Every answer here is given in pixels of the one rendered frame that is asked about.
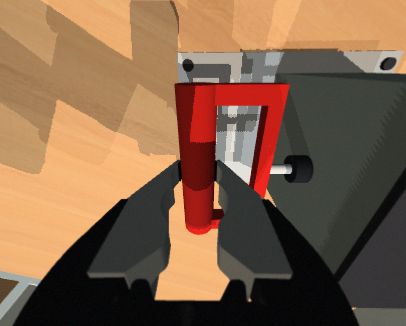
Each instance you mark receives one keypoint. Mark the grey metal base plate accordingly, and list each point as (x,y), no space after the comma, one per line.
(237,126)

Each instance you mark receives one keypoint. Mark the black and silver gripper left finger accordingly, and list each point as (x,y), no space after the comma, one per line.
(131,241)

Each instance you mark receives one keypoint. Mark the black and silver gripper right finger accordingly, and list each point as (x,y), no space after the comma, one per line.
(257,244)

